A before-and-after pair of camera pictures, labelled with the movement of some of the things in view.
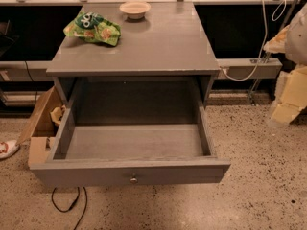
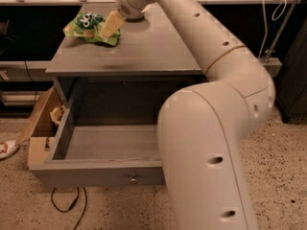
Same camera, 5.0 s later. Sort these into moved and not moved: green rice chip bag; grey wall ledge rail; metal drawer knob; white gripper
Moved: white gripper
Not moved: green rice chip bag; grey wall ledge rail; metal drawer knob
